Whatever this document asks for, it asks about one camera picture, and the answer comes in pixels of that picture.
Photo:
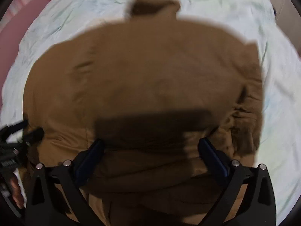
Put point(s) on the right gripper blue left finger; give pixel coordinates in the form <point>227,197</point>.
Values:
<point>55,198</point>

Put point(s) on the person's left hand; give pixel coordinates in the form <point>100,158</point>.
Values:
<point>16,191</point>

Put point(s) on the pink bed sheet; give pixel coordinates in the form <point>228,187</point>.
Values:
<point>13,33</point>

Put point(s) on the brown jacket with fleece collar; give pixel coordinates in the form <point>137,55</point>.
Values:
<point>149,87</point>

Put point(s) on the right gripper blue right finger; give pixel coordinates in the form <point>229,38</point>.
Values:
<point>258,203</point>

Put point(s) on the pale floral white duvet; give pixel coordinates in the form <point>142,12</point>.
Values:
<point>250,20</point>

